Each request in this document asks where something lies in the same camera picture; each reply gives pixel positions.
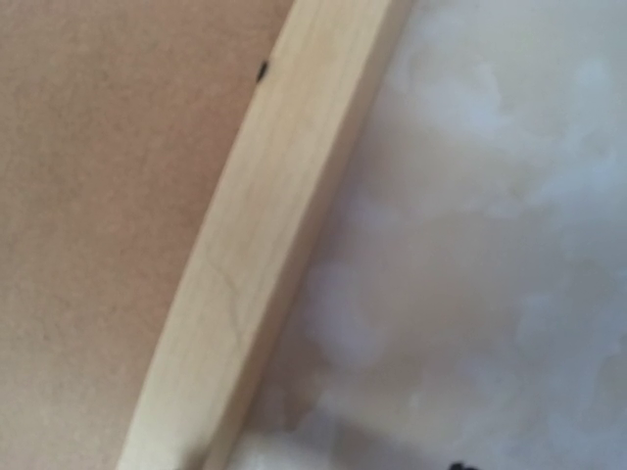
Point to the brown hardboard backing panel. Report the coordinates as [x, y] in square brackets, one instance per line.
[116, 120]

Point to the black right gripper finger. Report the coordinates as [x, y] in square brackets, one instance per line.
[461, 466]

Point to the light wooden picture frame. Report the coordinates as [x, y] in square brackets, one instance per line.
[311, 97]

